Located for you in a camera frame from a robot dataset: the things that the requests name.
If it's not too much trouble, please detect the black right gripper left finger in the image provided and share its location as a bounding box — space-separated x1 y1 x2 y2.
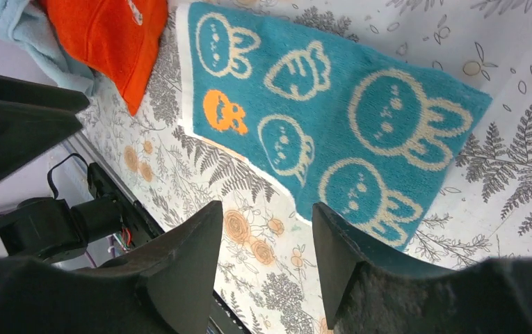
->
0 200 223 333

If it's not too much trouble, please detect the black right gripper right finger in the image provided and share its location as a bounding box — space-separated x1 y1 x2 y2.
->
312 202 532 333

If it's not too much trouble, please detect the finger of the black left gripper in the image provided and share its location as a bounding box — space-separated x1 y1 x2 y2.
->
0 75 90 113
0 97 84 181

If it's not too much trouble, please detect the teal bunny pattern towel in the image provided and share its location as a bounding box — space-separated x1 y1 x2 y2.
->
175 2 492 251

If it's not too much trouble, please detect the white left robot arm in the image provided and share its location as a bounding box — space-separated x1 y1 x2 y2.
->
0 75 125 263

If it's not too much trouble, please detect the light blue towel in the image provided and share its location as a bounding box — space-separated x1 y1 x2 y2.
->
0 0 95 97

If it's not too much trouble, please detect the orange red towel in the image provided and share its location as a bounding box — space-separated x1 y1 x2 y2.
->
32 1 168 116

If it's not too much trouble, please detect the floral pattern table mat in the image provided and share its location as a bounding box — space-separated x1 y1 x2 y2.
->
80 1 532 333

